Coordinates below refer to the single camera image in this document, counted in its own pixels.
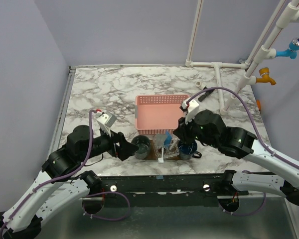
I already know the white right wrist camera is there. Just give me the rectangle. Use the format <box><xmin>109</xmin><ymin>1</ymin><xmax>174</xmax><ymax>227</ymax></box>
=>
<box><xmin>180</xmin><ymin>98</ymin><xmax>200</xmax><ymax>124</ymax></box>

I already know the dark blue mug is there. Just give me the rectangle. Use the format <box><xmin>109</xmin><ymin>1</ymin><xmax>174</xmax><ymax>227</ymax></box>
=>
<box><xmin>177</xmin><ymin>141</ymin><xmax>202</xmax><ymax>160</ymax></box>

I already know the aluminium rail frame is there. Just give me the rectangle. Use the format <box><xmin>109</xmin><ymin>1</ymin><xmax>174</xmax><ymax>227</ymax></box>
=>
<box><xmin>28</xmin><ymin>66</ymin><xmax>77</xmax><ymax>200</ymax></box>

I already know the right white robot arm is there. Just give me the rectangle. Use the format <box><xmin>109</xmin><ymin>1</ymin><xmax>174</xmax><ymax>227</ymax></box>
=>
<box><xmin>173</xmin><ymin>110</ymin><xmax>299</xmax><ymax>206</ymax></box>

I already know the dark green mug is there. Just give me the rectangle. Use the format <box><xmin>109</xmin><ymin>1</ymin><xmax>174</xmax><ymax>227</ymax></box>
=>
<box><xmin>132</xmin><ymin>135</ymin><xmax>151</xmax><ymax>160</ymax></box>

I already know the orange object at edge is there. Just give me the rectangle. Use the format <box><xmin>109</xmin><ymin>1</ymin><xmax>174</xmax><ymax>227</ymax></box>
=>
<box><xmin>256</xmin><ymin>100</ymin><xmax>261</xmax><ymax>111</ymax></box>

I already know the blue tap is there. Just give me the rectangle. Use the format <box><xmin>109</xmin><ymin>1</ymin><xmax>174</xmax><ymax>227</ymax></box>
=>
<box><xmin>276</xmin><ymin>37</ymin><xmax>299</xmax><ymax>60</ymax></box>

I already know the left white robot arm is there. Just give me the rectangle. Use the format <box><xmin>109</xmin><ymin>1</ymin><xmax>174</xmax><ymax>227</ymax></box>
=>
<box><xmin>0</xmin><ymin>125</ymin><xmax>138</xmax><ymax>239</ymax></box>

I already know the white pipe end cap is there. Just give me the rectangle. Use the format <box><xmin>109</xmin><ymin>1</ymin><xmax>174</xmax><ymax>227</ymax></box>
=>
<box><xmin>195</xmin><ymin>81</ymin><xmax>206</xmax><ymax>90</ymax></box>

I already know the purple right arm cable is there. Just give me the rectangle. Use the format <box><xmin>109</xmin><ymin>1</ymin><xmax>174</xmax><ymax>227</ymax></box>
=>
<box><xmin>181</xmin><ymin>86</ymin><xmax>299</xmax><ymax>217</ymax></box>

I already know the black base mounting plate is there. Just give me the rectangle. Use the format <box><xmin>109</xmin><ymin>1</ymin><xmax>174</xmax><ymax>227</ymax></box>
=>
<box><xmin>72</xmin><ymin>171</ymin><xmax>250</xmax><ymax>209</ymax></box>

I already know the clear textured acrylic holder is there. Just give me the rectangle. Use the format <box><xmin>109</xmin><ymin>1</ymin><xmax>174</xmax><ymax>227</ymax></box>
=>
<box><xmin>153</xmin><ymin>134</ymin><xmax>179</xmax><ymax>163</ymax></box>

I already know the white capped toothbrush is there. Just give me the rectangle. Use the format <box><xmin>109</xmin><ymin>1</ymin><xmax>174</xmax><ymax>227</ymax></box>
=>
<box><xmin>157</xmin><ymin>147</ymin><xmax>164</xmax><ymax>164</ymax></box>

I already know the yellow tap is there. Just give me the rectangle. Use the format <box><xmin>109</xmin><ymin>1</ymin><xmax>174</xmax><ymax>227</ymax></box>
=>
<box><xmin>256</xmin><ymin>67</ymin><xmax>276</xmax><ymax>85</ymax></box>

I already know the brown wooden oval tray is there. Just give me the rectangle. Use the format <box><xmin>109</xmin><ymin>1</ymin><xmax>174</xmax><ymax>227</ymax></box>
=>
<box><xmin>150</xmin><ymin>139</ymin><xmax>179</xmax><ymax>161</ymax></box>

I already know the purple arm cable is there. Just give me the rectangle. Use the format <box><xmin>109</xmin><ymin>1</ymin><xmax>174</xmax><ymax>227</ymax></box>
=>
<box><xmin>0</xmin><ymin>109</ymin><xmax>131</xmax><ymax>239</ymax></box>
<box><xmin>181</xmin><ymin>86</ymin><xmax>299</xmax><ymax>217</ymax></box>

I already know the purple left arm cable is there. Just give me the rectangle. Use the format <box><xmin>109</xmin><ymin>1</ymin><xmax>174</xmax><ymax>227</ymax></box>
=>
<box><xmin>0</xmin><ymin>109</ymin><xmax>131</xmax><ymax>239</ymax></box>

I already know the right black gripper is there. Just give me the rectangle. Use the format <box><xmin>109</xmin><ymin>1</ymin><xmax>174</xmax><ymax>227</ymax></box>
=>
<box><xmin>173</xmin><ymin>112</ymin><xmax>218</xmax><ymax>148</ymax></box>

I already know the blue toothpaste tube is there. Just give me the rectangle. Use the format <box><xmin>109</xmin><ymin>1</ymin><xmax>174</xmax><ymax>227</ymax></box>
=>
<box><xmin>163</xmin><ymin>131</ymin><xmax>172</xmax><ymax>148</ymax></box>

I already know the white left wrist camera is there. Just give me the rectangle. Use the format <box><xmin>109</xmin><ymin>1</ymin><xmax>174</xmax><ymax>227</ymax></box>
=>
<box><xmin>96</xmin><ymin>109</ymin><xmax>117</xmax><ymax>136</ymax></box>

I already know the pink plastic basket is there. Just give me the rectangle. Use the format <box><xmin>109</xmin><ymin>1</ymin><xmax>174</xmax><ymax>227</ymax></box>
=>
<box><xmin>135</xmin><ymin>94</ymin><xmax>189</xmax><ymax>135</ymax></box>

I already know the black valve handle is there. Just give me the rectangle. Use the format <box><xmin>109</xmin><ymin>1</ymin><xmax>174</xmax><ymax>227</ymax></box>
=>
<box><xmin>198</xmin><ymin>87</ymin><xmax>214</xmax><ymax>102</ymax></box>

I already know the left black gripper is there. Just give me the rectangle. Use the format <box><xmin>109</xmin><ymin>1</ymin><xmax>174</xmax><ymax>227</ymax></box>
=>
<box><xmin>80</xmin><ymin>124</ymin><xmax>140</xmax><ymax>162</ymax></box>

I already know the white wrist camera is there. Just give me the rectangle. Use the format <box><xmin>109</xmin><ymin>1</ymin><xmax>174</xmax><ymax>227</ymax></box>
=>
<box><xmin>180</xmin><ymin>98</ymin><xmax>200</xmax><ymax>124</ymax></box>
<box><xmin>96</xmin><ymin>109</ymin><xmax>117</xmax><ymax>136</ymax></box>

